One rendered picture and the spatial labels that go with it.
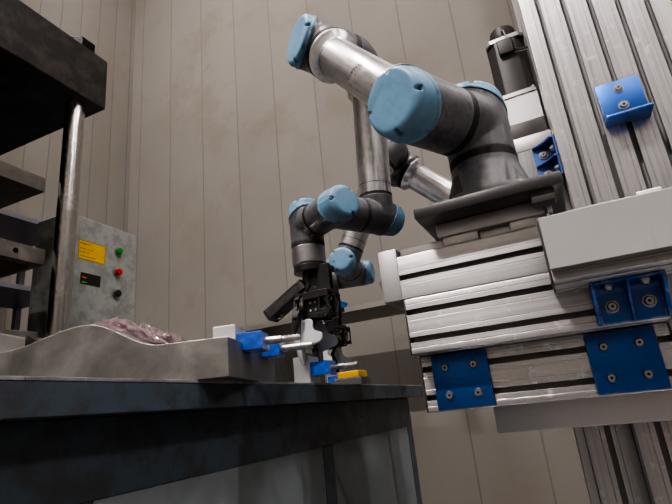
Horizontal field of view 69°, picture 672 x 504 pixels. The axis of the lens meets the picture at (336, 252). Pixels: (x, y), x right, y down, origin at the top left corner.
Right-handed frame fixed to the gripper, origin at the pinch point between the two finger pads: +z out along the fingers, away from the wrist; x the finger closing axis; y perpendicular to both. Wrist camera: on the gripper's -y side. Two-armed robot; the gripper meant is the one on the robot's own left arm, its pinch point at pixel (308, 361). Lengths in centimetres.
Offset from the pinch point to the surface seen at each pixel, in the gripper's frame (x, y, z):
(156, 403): -44.9, 0.3, 7.5
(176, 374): -38.2, -2.3, 3.6
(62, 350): -42.7, -19.1, -1.7
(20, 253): -4, -86, -41
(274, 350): -19.3, 2.8, -0.4
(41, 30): -12, -76, -110
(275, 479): -10.2, -3.6, 21.0
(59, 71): -5, -76, -100
